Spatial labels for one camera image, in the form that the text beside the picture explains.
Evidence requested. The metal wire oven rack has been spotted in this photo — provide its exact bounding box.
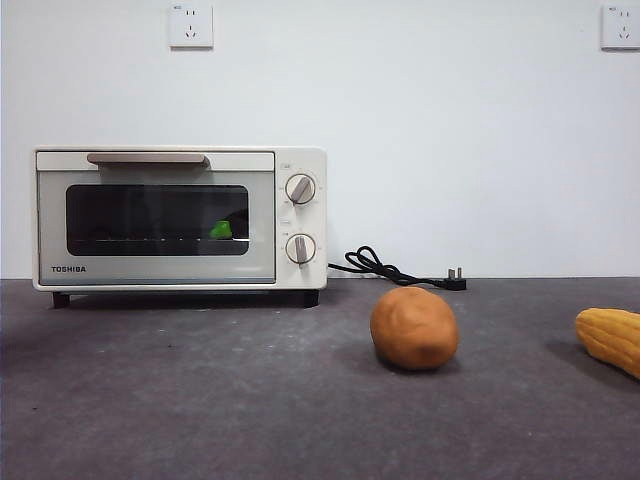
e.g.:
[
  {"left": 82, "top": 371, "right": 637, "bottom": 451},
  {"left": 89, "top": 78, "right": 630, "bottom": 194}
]
[{"left": 93, "top": 236, "right": 211, "bottom": 245}]

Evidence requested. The white toaster oven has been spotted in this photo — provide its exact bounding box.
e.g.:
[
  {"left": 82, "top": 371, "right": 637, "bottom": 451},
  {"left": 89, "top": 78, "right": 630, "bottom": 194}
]
[{"left": 32, "top": 145, "right": 329, "bottom": 309}]

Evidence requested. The white wall socket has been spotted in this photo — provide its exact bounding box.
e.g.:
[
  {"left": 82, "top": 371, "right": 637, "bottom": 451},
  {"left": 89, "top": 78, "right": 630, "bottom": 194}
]
[
  {"left": 600, "top": 3, "right": 640, "bottom": 51},
  {"left": 168, "top": 2, "right": 215, "bottom": 50}
]

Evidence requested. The brown potato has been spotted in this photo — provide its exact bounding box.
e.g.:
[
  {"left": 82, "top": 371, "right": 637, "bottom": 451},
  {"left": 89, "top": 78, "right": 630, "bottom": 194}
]
[{"left": 369, "top": 285, "right": 460, "bottom": 371}]

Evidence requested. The beige oven knob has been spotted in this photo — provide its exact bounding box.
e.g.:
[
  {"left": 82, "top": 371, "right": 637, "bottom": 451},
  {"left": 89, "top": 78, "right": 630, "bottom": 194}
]
[
  {"left": 284, "top": 173, "right": 318, "bottom": 205},
  {"left": 284, "top": 233, "right": 318, "bottom": 266}
]

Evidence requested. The yellow corn cob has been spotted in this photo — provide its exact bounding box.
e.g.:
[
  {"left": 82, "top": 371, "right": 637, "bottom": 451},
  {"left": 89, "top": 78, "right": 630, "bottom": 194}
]
[{"left": 574, "top": 307, "right": 640, "bottom": 380}]

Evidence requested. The purple eggplant green stem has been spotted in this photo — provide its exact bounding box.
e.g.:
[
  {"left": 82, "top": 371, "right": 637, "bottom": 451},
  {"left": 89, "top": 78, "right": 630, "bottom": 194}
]
[{"left": 209, "top": 212, "right": 250, "bottom": 241}]

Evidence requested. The black power cable with plug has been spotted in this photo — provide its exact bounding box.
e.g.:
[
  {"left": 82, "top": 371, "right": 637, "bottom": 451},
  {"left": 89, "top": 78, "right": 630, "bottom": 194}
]
[{"left": 327, "top": 244, "right": 469, "bottom": 291}]

